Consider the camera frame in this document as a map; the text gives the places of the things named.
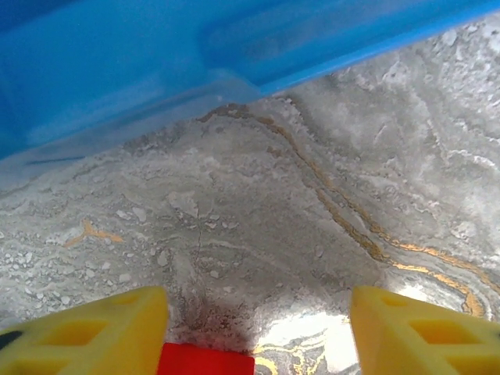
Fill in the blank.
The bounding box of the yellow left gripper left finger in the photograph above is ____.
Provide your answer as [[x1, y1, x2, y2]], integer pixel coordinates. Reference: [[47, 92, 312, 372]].
[[0, 285, 170, 375]]

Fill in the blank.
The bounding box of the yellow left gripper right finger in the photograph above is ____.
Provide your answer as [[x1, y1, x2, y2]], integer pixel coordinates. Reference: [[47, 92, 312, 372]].
[[351, 285, 500, 375]]

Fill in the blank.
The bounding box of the small red lego brick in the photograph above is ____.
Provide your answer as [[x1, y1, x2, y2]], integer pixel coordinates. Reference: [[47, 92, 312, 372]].
[[158, 342, 256, 375]]

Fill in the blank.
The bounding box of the blue two-compartment plastic bin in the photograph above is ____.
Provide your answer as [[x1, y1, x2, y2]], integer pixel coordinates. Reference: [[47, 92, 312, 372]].
[[0, 0, 500, 164]]

